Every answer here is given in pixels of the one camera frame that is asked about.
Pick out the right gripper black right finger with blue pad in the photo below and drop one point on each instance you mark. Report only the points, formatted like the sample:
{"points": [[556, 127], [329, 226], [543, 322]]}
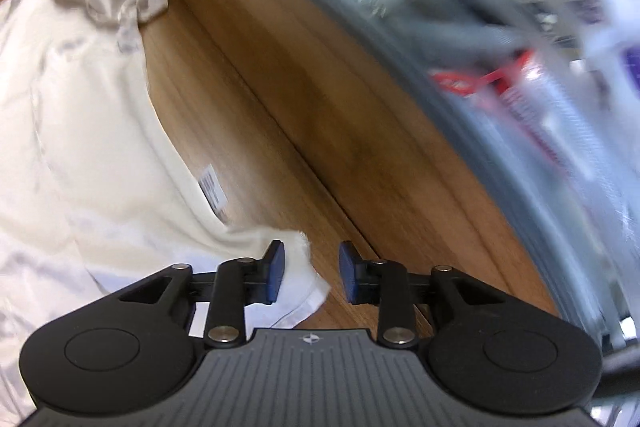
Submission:
{"points": [[487, 348]]}

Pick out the cream satin shirt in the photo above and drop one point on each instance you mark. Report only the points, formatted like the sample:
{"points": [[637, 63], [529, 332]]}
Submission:
{"points": [[94, 196]]}

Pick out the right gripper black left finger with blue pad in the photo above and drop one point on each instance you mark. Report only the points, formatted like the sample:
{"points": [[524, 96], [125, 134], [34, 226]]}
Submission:
{"points": [[130, 349]]}

